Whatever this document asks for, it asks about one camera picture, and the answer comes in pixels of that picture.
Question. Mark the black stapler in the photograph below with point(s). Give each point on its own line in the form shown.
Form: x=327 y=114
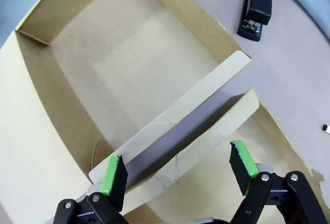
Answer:
x=257 y=5

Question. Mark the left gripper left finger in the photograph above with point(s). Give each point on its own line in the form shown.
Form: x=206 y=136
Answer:
x=113 y=182

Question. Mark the white marker with black cap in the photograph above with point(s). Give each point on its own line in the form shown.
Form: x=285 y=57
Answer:
x=326 y=128

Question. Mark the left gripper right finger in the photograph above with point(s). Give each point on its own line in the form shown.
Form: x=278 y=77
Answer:
x=245 y=167

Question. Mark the brown cardboard box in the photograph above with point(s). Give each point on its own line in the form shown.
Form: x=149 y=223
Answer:
x=129 y=67

